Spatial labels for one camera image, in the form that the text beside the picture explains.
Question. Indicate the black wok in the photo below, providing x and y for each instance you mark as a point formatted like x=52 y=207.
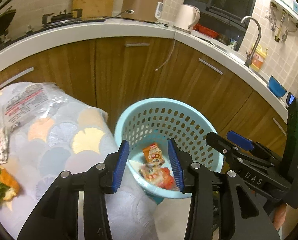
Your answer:
x=5 y=20

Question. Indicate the polka dot paper wrapper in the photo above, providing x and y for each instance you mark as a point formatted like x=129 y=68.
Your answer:
x=4 y=145

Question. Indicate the black gas stove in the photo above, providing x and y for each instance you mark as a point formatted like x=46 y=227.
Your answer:
x=63 y=18

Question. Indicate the blue bowl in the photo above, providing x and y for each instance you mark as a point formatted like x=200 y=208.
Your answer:
x=276 y=88

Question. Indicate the brown rice cooker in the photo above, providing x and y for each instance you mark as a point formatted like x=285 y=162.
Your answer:
x=142 y=10

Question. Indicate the clear printed plastic bag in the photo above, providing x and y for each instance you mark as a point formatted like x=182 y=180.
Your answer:
x=37 y=100

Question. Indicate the yellow detergent bottle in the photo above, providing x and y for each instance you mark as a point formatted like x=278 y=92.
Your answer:
x=259 y=58

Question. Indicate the bread slice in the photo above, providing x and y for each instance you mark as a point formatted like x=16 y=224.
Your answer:
x=13 y=185

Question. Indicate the red snack wrapper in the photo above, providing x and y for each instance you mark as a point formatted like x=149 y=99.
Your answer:
x=158 y=176

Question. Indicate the white water heater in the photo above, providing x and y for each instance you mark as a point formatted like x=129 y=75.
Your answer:
x=291 y=9

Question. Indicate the white electric kettle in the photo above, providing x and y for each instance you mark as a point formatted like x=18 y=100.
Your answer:
x=188 y=16

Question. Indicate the light blue trash basket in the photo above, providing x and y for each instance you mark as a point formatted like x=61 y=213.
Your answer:
x=158 y=120

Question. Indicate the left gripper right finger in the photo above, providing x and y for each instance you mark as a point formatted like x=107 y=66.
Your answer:
x=240 y=214

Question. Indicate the person's right hand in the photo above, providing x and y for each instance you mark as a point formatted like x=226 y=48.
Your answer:
x=279 y=216

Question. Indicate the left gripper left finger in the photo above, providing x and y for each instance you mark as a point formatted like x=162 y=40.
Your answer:
x=74 y=205

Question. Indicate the red tray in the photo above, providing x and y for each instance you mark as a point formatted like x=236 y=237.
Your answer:
x=206 y=31

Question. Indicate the wooden base cabinets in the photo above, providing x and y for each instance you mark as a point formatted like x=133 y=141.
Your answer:
x=113 y=73

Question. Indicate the patterned tablecloth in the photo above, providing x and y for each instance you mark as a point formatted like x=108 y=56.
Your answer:
x=75 y=138

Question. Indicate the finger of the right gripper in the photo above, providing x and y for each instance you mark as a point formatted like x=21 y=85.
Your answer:
x=240 y=141

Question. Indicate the dark window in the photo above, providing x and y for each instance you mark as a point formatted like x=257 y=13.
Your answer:
x=224 y=17

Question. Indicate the orange snack box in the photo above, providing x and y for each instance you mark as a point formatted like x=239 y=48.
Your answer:
x=153 y=155

